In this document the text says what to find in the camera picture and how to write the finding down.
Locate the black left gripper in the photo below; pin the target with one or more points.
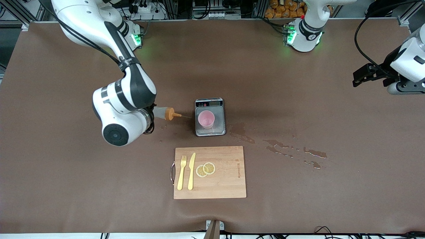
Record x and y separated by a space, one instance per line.
386 68

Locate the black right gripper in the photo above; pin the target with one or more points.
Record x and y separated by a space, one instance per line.
152 117

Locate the clear squeeze bottle orange cap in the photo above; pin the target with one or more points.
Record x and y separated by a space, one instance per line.
164 113

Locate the pink plastic cup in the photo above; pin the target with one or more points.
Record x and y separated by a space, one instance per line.
206 119

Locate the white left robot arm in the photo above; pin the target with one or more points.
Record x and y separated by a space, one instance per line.
303 36

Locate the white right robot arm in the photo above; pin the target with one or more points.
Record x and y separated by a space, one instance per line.
126 96

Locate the yellow plastic fork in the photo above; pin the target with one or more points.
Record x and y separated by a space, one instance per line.
181 179

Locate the yellow plastic knife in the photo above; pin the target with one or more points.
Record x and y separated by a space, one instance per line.
191 176

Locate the silver digital kitchen scale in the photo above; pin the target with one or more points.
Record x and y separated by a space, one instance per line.
219 130

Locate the lemon slice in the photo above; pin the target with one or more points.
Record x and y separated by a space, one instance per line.
209 168

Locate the brown table mat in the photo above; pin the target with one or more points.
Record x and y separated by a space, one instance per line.
99 182

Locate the wooden cutting board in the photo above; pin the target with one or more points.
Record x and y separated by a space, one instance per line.
225 179

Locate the orange snack packets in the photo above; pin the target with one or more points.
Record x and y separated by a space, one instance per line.
279 10

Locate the white power strip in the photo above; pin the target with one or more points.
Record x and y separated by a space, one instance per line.
149 10

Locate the white connector strip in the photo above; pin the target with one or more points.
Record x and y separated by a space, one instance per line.
215 15

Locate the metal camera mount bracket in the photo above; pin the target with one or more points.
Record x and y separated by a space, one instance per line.
214 230

